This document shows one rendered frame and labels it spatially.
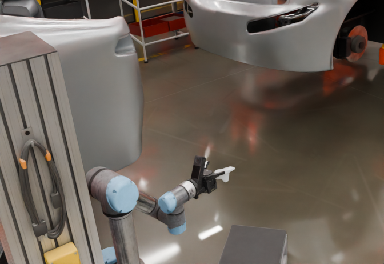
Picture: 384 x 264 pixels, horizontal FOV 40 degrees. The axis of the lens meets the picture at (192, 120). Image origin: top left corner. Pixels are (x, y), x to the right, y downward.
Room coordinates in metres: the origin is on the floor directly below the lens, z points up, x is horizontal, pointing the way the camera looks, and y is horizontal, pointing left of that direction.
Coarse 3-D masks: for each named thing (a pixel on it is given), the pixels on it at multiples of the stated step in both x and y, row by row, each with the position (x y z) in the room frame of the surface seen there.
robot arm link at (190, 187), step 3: (183, 183) 1.80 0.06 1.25; (186, 183) 1.80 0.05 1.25; (189, 183) 1.80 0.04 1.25; (192, 183) 1.81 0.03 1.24; (186, 186) 1.78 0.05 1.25; (189, 186) 1.79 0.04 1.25; (192, 186) 1.79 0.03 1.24; (189, 189) 1.78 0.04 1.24; (192, 189) 1.78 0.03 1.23; (195, 189) 1.80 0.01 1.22; (189, 192) 1.77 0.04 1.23; (192, 192) 1.78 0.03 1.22; (195, 192) 1.79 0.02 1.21; (189, 195) 1.82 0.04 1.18; (192, 195) 1.78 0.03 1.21
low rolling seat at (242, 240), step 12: (240, 228) 2.63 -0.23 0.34; (252, 228) 2.62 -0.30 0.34; (264, 228) 2.61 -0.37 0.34; (228, 240) 2.53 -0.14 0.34; (240, 240) 2.52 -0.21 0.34; (252, 240) 2.51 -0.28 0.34; (264, 240) 2.49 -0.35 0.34; (276, 240) 2.48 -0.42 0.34; (228, 252) 2.42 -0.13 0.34; (240, 252) 2.41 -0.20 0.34; (252, 252) 2.40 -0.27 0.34; (264, 252) 2.39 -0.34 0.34; (276, 252) 2.38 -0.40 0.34
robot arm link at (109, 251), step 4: (108, 248) 1.71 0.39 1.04; (112, 248) 1.70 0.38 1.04; (104, 252) 1.69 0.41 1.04; (108, 252) 1.68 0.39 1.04; (112, 252) 1.68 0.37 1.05; (104, 256) 1.66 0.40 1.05; (108, 256) 1.65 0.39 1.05; (112, 256) 1.65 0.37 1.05; (104, 260) 1.63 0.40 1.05; (108, 260) 1.63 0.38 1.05; (112, 260) 1.62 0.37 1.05; (116, 260) 1.63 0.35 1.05
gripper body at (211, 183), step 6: (204, 174) 1.86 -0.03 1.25; (192, 180) 1.82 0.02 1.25; (204, 180) 1.85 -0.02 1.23; (210, 180) 1.86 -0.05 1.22; (198, 186) 1.83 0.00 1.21; (204, 186) 1.85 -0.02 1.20; (210, 186) 1.85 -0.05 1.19; (216, 186) 1.87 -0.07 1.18; (198, 192) 1.80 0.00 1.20; (204, 192) 1.85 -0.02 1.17; (210, 192) 1.84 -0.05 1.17
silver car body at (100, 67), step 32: (0, 0) 4.31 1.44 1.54; (32, 0) 4.33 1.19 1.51; (0, 32) 2.59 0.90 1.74; (64, 32) 2.74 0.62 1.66; (96, 32) 2.83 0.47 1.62; (128, 32) 2.99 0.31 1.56; (64, 64) 2.68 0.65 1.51; (96, 64) 2.79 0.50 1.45; (128, 64) 2.92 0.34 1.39; (96, 96) 2.77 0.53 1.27; (128, 96) 2.89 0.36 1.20; (96, 128) 2.75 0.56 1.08; (128, 128) 2.87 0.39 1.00; (96, 160) 2.72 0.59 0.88; (128, 160) 2.84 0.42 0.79
